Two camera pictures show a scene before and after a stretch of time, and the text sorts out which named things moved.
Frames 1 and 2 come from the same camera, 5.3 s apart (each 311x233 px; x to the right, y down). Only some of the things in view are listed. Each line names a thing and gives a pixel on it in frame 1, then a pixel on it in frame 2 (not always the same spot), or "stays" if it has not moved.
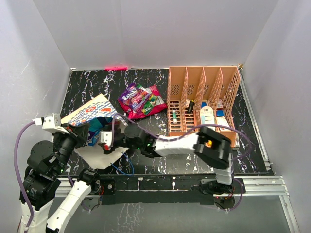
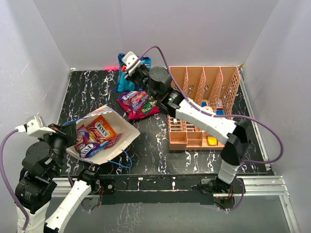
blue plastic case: (219, 113) stays
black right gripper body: (121, 141) → (141, 78)
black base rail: (146, 189) stays
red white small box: (220, 104) stays
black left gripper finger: (82, 132) → (69, 129)
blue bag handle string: (133, 167) → (119, 164)
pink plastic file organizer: (198, 96) stays
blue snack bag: (95, 125) → (123, 84)
